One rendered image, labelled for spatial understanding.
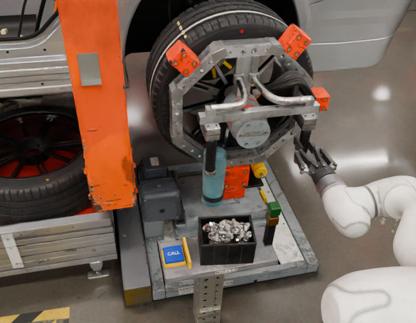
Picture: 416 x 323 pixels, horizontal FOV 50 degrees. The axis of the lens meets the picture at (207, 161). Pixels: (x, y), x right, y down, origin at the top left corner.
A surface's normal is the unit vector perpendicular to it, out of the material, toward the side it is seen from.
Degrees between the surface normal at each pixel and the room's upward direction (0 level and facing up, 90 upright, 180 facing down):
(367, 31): 90
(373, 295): 17
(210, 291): 90
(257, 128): 90
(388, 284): 5
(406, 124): 0
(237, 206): 0
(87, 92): 90
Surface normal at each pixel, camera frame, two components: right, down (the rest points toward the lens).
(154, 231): 0.22, 0.63
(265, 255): 0.04, -0.77
